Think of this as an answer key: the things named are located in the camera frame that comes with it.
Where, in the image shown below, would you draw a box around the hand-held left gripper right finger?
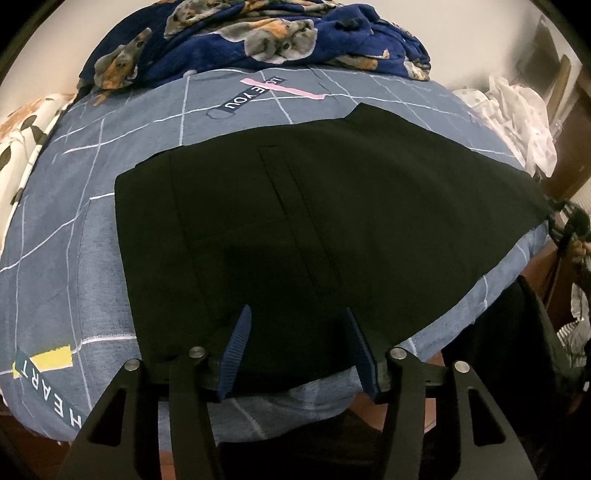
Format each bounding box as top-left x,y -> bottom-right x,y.
341,307 -> 542,480

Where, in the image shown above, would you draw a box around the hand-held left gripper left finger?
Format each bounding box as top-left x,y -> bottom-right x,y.
55,304 -> 253,480

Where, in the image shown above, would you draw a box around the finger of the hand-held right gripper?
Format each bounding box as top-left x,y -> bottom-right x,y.
546,196 -> 575,254

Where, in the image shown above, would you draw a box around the black pants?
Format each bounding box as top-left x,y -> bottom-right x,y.
113,102 -> 554,386

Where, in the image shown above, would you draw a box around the person's right hand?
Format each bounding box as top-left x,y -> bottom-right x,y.
569,238 -> 591,278

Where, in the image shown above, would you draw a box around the white crumpled cloth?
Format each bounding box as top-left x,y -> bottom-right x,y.
453,75 -> 558,180

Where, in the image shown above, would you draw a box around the striped white cloth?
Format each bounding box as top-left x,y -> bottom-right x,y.
556,281 -> 591,370

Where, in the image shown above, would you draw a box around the person's dark clothing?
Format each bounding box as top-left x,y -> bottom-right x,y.
157,272 -> 589,480

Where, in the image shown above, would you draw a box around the wooden board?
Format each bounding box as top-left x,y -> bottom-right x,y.
525,18 -> 579,126

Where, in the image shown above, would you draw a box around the blue grid bed sheet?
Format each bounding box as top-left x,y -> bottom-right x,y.
0,67 -> 555,446

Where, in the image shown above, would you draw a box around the white leaf patterned pillow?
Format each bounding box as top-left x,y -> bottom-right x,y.
0,91 -> 78,220

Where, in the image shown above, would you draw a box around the blue dog printed blanket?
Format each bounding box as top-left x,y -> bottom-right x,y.
76,0 -> 432,104

